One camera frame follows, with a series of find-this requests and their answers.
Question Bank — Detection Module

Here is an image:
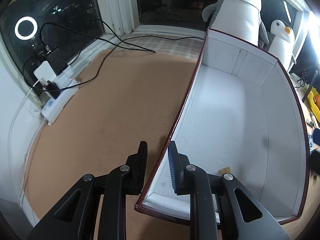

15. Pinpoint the small plush penguin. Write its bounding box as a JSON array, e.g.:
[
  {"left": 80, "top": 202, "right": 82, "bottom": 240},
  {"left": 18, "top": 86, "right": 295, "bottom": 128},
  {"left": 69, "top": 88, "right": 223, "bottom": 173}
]
[{"left": 268, "top": 20, "right": 296, "bottom": 72}]

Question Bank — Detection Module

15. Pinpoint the white power strip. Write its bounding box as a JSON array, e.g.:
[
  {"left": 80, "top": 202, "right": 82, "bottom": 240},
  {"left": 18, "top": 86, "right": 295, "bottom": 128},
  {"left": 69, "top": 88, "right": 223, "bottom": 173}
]
[{"left": 41, "top": 66, "right": 80, "bottom": 126}]

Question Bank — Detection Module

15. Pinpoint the small green white tube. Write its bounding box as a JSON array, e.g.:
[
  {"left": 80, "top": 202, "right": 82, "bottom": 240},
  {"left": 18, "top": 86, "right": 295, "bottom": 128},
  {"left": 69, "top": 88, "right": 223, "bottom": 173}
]
[{"left": 308, "top": 113, "right": 316, "bottom": 128}]

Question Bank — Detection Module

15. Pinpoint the red cardboard box white inside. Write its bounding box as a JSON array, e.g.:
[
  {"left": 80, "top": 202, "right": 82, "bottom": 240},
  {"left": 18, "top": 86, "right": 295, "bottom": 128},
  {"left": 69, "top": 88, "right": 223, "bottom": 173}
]
[{"left": 133, "top": 28, "right": 311, "bottom": 226}]

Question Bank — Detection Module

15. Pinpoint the yellow leaf-shaped fruit bowl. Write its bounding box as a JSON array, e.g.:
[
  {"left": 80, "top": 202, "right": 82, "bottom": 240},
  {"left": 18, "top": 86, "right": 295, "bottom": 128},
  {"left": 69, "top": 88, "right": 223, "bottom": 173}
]
[{"left": 307, "top": 87, "right": 320, "bottom": 123}]

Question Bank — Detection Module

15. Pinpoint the black power adapter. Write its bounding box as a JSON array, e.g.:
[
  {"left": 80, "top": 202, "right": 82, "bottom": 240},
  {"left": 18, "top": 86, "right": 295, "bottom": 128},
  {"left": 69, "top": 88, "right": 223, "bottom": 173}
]
[{"left": 46, "top": 47, "right": 68, "bottom": 76}]

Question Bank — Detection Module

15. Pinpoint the black cable on floor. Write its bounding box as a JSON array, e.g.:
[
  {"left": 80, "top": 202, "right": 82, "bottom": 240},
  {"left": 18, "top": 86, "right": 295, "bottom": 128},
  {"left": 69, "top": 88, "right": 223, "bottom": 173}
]
[{"left": 22, "top": 18, "right": 205, "bottom": 93}]

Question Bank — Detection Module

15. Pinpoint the black ring light stand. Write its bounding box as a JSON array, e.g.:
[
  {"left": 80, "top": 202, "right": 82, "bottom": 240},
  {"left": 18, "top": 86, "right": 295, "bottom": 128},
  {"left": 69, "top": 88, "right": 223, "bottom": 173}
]
[{"left": 302, "top": 68, "right": 319, "bottom": 102}]

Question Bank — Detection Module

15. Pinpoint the orange fruit front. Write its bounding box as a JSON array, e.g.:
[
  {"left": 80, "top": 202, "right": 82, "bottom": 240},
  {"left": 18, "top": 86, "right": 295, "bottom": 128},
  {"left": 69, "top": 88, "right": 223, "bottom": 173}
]
[{"left": 313, "top": 95, "right": 320, "bottom": 109}]

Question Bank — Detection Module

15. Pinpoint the large plush penguin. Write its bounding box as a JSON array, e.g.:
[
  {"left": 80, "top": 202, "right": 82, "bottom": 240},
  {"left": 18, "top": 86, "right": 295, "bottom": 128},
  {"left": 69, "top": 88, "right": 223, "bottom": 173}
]
[{"left": 202, "top": 0, "right": 269, "bottom": 48}]

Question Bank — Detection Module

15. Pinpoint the white power adapter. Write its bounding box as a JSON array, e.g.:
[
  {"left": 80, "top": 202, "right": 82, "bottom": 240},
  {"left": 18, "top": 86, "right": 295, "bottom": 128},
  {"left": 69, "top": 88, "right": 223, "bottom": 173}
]
[{"left": 34, "top": 61, "right": 57, "bottom": 81}]

